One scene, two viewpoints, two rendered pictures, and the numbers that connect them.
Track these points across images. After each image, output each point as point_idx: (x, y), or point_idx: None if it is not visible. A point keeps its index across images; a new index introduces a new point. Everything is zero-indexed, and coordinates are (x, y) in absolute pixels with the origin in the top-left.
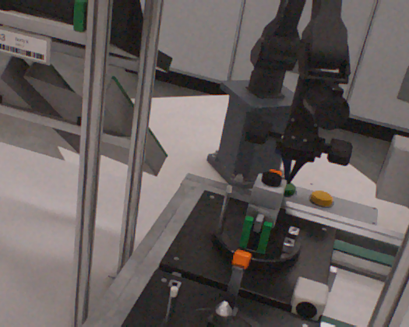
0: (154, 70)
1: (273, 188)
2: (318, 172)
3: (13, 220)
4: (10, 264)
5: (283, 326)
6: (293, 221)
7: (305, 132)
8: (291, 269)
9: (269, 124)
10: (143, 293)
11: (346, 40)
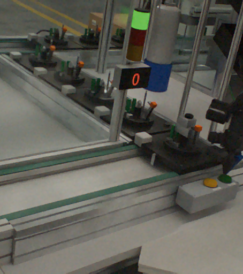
0: (227, 72)
1: (183, 115)
2: None
3: None
4: (221, 146)
5: (135, 130)
6: (192, 162)
7: (223, 134)
8: (160, 145)
9: None
10: (168, 122)
11: (242, 91)
